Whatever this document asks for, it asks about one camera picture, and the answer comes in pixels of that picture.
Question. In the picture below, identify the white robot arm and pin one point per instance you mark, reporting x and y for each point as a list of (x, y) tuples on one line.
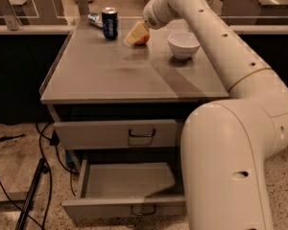
[(224, 144)]

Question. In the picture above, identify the crumpled blue chip bag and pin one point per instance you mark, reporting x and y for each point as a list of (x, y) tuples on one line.
[(95, 19)]

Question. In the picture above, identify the clear acrylic barrier panel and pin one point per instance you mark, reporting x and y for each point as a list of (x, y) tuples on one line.
[(233, 12)]

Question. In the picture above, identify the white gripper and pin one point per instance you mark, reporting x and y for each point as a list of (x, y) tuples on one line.
[(153, 19)]

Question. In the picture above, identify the orange fruit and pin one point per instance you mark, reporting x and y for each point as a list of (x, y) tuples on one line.
[(143, 40)]

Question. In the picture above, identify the white ceramic bowl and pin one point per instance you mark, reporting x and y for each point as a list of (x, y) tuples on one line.
[(183, 45)]

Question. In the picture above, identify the black bar on floor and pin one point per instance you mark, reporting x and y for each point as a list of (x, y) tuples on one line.
[(28, 203)]

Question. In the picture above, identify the grey drawer cabinet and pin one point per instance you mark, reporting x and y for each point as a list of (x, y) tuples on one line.
[(100, 80)]

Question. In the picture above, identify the grey upper drawer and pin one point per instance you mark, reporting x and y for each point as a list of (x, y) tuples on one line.
[(95, 135)]

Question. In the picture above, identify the grey open lower drawer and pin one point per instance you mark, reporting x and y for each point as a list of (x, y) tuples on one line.
[(121, 189)]

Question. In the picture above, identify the blue pepsi can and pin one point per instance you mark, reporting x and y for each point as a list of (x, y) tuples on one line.
[(110, 22)]

